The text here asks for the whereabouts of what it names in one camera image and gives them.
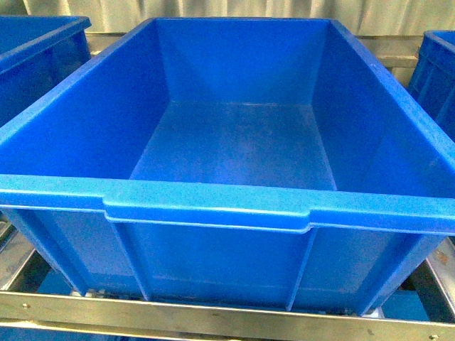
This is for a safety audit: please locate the empty blue bin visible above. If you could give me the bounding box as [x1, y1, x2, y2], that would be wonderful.
[1, 18, 454, 315]

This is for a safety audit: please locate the blue crate right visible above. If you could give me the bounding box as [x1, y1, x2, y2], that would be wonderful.
[407, 31, 455, 139]

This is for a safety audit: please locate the blue crate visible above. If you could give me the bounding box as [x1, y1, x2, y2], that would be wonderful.
[1, 16, 91, 125]
[407, 31, 455, 139]

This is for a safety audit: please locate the blue crate far left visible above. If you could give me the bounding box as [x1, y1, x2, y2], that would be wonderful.
[1, 16, 91, 125]

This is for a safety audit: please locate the steel shelf front rail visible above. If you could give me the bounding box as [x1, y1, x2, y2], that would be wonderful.
[1, 291, 454, 340]

